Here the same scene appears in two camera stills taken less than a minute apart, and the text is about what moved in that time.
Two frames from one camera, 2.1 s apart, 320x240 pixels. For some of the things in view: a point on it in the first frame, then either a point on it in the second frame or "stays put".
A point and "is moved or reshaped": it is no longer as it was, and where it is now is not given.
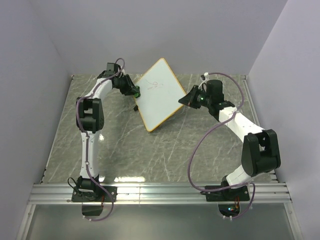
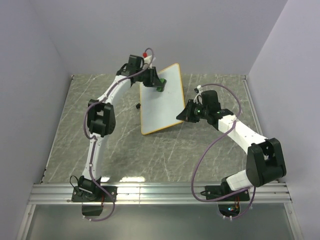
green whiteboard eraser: x=137 y=94 to x=163 y=81
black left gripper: x=130 y=89 to x=154 y=81
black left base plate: x=81 y=194 stays put
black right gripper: x=190 y=99 to x=186 y=115
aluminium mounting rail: x=270 y=193 stays put
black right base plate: x=240 y=193 stays put
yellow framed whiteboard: x=160 y=92 is moved or reshaped
